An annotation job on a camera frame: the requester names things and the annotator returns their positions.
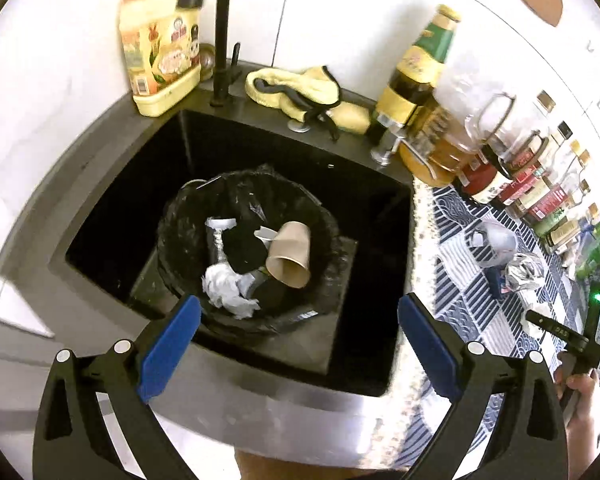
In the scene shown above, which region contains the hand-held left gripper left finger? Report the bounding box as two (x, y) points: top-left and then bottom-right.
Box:
(32, 294), (202, 480)

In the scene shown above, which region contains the person's tan trouser leg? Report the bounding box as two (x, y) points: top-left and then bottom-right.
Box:
(234, 451), (407, 480)

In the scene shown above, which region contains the person's right hand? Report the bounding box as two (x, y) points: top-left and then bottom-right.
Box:
(554, 351), (600, 463)

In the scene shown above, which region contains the brown paper cup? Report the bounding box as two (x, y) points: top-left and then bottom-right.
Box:
(265, 221), (313, 290)

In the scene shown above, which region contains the red label bottle black cap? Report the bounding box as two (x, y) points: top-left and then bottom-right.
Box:
(497, 122), (574, 207)

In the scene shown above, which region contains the clear plastic cup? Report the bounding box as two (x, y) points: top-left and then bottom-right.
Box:
(469, 220), (520, 267)

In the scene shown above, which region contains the large white tissue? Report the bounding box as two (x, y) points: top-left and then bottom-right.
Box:
(202, 262), (262, 320)

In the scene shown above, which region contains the metal soap dispenser pump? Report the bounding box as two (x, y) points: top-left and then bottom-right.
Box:
(370, 112), (412, 166)

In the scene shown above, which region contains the black faucet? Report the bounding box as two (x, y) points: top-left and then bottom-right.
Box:
(177, 0), (244, 108)

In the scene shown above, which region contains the trash bin with black bag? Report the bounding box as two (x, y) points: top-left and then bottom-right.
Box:
(155, 164), (344, 337)

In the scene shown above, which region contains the small crumpled white tissue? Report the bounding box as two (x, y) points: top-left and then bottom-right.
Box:
(524, 302), (551, 336)

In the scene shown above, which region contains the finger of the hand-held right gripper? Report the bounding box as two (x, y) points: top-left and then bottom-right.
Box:
(525, 309), (589, 350)

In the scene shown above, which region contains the black sink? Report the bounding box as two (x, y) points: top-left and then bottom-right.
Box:
(62, 106), (414, 399)

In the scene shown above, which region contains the yellow detergent bottle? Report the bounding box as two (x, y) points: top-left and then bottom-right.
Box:
(119, 0), (204, 119)

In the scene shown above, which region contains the red label bottle gold cap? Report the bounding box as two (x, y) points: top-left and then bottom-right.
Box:
(522, 150), (594, 229)

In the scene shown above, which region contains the yellow cloth with black trim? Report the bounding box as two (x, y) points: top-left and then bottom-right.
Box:
(244, 65), (371, 136)

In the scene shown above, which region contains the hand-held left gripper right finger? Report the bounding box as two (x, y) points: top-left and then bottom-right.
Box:
(398, 293), (571, 480)

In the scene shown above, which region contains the clear bottle yellow cap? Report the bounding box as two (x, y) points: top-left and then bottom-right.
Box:
(517, 139), (589, 217)

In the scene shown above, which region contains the small clear bottle gold cap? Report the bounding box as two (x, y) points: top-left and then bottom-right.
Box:
(545, 202), (600, 254)

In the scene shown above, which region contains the green label bottle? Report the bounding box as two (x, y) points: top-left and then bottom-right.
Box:
(535, 180), (595, 239)

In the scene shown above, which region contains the large clear oil jug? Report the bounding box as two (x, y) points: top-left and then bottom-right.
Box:
(399, 52), (516, 187)

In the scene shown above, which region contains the dark bottle with green-yellow label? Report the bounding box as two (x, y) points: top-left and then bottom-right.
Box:
(365, 4), (462, 146)

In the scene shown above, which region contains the blue patterned tablecloth lace edge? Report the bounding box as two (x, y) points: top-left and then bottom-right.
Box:
(360, 175), (600, 472)

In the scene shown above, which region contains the crumpled silver foil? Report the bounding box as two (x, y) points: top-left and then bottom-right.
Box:
(502, 254), (547, 297)

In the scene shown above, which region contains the black bag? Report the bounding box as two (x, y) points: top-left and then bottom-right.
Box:
(224, 227), (277, 282)

